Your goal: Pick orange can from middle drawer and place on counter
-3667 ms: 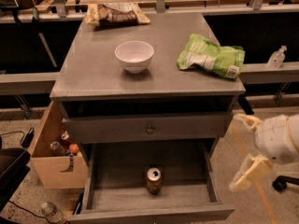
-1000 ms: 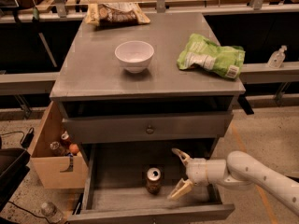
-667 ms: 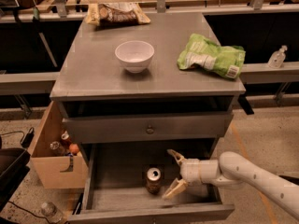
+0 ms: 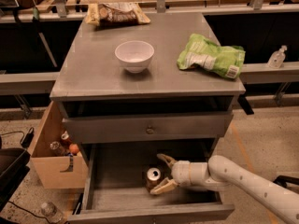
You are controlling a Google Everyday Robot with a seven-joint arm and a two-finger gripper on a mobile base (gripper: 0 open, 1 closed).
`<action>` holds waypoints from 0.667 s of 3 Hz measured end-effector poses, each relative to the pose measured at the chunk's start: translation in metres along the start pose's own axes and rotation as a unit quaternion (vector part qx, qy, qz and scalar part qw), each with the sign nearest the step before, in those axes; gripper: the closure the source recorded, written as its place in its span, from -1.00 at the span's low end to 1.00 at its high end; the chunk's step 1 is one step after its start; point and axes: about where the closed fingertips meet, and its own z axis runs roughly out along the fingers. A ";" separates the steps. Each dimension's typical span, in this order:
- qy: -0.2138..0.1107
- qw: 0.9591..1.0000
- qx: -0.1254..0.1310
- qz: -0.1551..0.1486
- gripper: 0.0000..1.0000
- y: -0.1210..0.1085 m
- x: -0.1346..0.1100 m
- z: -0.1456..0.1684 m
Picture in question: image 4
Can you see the black office chair base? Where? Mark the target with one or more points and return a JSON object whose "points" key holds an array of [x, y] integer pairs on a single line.
{"points": [[283, 180]]}

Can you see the glass bottle in box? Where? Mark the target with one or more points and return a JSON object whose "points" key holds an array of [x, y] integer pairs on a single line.
{"points": [[58, 149]]}

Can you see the red white can in box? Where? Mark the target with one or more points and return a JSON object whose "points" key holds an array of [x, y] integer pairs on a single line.
{"points": [[65, 139]]}

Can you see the orange fruit in box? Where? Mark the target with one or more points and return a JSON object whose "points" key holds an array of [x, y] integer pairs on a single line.
{"points": [[73, 148]]}

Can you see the open grey middle drawer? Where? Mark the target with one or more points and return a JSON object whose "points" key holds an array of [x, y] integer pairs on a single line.
{"points": [[116, 189]]}

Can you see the grey drawer cabinet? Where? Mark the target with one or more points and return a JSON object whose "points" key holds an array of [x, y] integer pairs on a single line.
{"points": [[92, 83]]}

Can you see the clear plastic water bottle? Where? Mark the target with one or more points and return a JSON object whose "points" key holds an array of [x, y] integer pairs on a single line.
{"points": [[52, 213]]}

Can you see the green snack bag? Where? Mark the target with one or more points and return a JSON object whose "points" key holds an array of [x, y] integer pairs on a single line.
{"points": [[225, 61]]}

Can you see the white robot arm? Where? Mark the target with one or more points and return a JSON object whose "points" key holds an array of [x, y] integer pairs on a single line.
{"points": [[219, 172]]}

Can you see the brown yellow snack bag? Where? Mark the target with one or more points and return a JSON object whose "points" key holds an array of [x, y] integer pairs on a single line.
{"points": [[116, 13]]}

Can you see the black power adapter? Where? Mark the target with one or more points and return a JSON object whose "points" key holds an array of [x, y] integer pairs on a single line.
{"points": [[27, 139]]}

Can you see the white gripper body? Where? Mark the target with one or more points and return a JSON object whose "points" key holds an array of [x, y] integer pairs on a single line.
{"points": [[180, 171]]}

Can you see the wooden box on floor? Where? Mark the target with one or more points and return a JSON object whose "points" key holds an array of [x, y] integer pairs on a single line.
{"points": [[55, 172]]}

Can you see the white bowl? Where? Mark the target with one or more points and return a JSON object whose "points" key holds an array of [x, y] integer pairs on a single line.
{"points": [[134, 56]]}

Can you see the orange soda can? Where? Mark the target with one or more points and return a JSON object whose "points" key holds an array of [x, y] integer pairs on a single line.
{"points": [[153, 178]]}

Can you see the black chair seat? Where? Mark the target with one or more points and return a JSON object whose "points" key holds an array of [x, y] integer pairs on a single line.
{"points": [[13, 169]]}

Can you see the grey top drawer with knob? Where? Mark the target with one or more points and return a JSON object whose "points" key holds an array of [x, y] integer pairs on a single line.
{"points": [[114, 129]]}

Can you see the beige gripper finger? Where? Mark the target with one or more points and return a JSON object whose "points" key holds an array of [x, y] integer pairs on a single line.
{"points": [[170, 161], [165, 186]]}

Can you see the clear sanitizer pump bottle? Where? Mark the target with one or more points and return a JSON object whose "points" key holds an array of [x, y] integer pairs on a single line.
{"points": [[277, 58]]}

